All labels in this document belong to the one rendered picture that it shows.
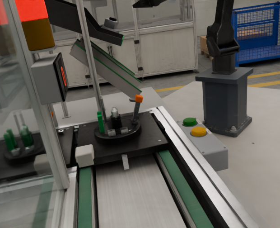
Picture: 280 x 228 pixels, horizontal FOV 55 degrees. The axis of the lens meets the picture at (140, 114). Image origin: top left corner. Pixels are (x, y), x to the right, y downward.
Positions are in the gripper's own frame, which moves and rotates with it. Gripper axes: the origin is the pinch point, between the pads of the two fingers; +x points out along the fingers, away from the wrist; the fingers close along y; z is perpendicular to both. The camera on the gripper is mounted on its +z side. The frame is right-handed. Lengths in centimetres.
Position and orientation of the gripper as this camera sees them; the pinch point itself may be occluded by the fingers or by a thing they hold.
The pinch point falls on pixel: (141, 2)
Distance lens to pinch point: 114.1
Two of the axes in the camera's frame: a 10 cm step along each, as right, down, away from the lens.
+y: 0.1, 3.7, -9.3
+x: -9.3, 3.5, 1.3
